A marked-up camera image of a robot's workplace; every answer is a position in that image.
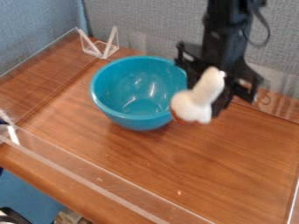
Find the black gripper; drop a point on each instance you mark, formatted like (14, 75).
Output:
(226, 22)

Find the plush mushroom toy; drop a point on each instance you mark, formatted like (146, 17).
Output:
(190, 104)

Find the blue bowl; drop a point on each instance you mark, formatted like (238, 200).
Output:
(130, 90)

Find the clear acrylic back barrier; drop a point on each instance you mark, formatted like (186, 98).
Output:
(277, 94)

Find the clear acrylic barrier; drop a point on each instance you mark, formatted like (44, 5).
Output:
(64, 58)
(277, 94)
(130, 196)

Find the clear acrylic left barrier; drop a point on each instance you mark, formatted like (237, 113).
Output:
(64, 58)

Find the clear acrylic front barrier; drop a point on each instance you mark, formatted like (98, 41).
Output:
(130, 196)

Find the clear acrylic corner bracket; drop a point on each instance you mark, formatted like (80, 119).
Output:
(100, 49)

